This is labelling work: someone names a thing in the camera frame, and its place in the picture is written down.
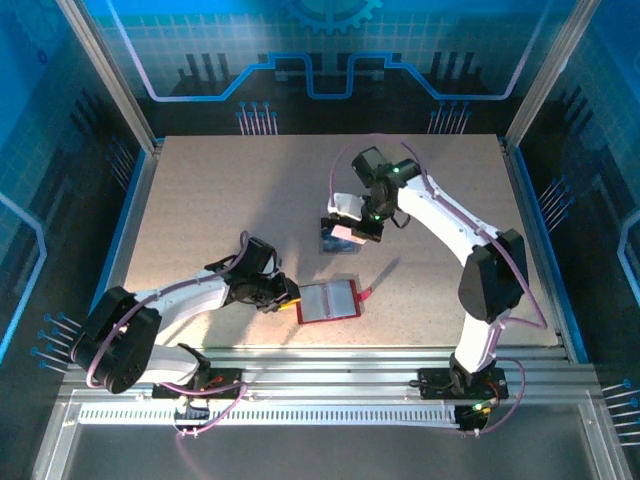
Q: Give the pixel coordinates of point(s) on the aluminium table frame rail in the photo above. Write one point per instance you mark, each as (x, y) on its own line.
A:
(325, 375)

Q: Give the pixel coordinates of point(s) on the red leather card holder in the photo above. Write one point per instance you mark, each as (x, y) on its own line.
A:
(327, 302)

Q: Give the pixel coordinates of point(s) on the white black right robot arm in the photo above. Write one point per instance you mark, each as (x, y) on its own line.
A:
(492, 275)

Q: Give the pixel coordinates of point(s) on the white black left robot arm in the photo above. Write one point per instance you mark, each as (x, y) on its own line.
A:
(120, 340)

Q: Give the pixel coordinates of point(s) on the black controller board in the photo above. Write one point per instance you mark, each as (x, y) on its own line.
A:
(472, 417)

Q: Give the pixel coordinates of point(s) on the aluminium frame post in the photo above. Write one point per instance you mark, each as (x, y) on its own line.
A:
(110, 75)
(550, 70)

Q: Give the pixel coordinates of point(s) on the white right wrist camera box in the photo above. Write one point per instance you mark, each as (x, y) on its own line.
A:
(345, 205)

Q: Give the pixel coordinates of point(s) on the pink credit card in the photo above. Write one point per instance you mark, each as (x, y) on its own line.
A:
(341, 232)

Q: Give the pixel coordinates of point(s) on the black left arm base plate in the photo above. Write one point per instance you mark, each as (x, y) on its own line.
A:
(225, 385)

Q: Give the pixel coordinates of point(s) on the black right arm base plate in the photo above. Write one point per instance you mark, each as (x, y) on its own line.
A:
(435, 382)

